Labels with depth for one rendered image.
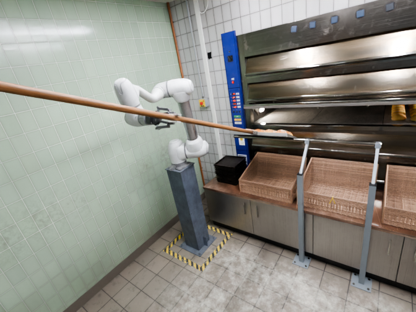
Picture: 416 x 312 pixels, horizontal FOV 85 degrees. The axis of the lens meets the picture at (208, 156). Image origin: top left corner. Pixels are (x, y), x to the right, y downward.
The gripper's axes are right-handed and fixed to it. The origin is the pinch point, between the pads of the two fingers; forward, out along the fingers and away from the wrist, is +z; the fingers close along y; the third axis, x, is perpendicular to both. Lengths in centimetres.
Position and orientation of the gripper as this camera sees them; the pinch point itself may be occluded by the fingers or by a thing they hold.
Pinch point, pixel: (174, 117)
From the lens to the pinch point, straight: 123.8
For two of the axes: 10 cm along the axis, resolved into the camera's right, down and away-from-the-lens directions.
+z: 7.9, 1.0, -6.0
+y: -0.8, 9.9, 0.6
